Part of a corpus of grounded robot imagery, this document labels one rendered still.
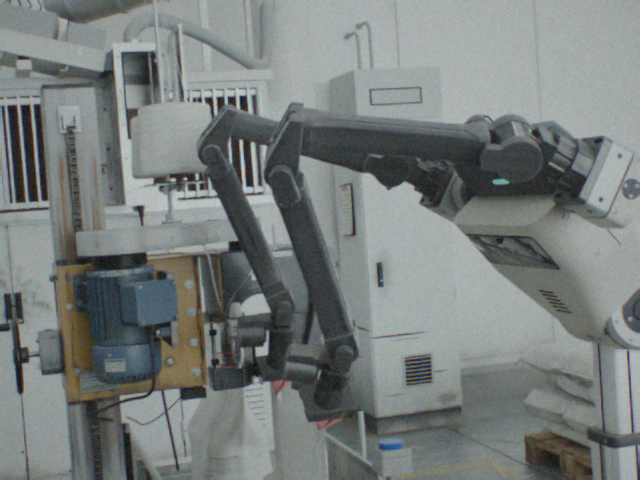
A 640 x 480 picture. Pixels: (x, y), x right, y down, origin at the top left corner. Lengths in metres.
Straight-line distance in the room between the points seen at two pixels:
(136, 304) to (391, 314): 4.20
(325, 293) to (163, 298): 0.52
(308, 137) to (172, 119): 0.68
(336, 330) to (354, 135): 0.38
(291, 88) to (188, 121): 3.44
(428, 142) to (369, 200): 4.55
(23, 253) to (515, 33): 3.74
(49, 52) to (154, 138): 2.61
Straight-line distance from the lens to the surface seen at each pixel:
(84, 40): 5.03
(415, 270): 6.41
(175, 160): 2.35
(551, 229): 1.95
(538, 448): 5.67
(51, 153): 2.58
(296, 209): 1.79
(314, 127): 1.72
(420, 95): 6.45
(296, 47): 5.82
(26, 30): 5.03
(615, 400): 2.22
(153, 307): 2.29
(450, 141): 1.75
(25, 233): 5.23
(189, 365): 2.58
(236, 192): 2.28
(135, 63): 5.32
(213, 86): 5.37
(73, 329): 2.54
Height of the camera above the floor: 1.47
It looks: 3 degrees down
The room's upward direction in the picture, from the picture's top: 4 degrees counter-clockwise
